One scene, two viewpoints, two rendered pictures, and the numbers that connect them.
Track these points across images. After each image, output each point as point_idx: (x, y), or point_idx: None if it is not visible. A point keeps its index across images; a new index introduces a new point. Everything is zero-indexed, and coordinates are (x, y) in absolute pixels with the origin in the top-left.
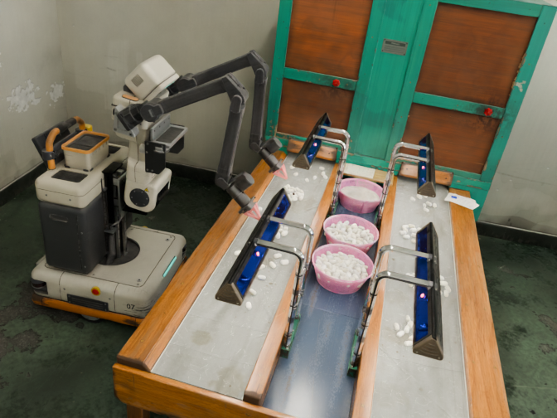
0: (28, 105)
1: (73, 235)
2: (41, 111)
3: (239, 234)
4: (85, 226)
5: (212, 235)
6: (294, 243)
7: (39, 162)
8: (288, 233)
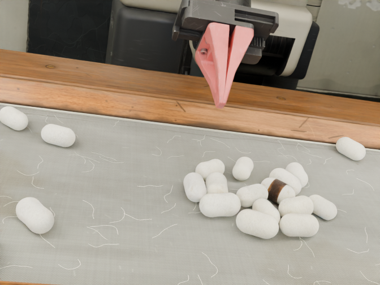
0: (360, 4)
1: (109, 57)
2: (378, 24)
3: (156, 126)
4: (119, 42)
5: (78, 67)
6: (215, 278)
7: (336, 91)
8: (286, 248)
